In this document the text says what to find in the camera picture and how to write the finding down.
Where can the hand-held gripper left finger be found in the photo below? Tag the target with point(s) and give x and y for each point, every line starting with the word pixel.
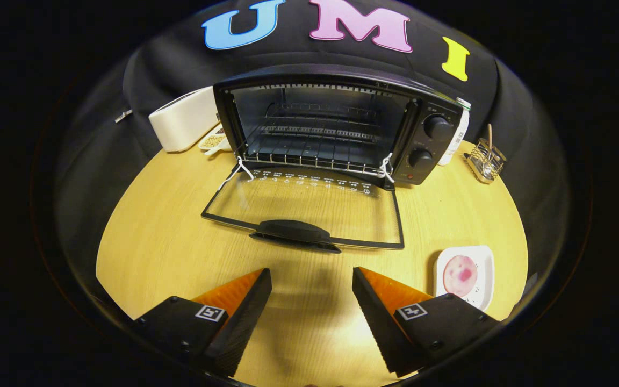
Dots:
pixel 245 322

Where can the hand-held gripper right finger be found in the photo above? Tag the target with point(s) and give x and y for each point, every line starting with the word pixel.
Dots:
pixel 379 322

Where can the pink round ham slice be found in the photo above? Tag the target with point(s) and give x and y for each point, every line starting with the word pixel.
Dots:
pixel 460 277

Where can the white square plate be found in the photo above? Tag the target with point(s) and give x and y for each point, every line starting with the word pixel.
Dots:
pixel 484 269

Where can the black toaster oven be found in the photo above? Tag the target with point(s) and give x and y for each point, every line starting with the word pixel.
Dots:
pixel 309 72

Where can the white pop-up toaster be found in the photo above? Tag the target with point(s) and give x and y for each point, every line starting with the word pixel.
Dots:
pixel 186 121

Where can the small dish of grains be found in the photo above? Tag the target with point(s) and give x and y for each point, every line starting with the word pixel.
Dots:
pixel 213 141

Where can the white green drink bottle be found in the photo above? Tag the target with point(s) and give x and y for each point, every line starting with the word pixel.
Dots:
pixel 457 140

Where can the wooden stick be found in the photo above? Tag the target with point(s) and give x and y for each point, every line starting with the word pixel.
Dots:
pixel 489 134

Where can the black backdrop cloth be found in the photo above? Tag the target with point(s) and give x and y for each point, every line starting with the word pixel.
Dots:
pixel 180 70

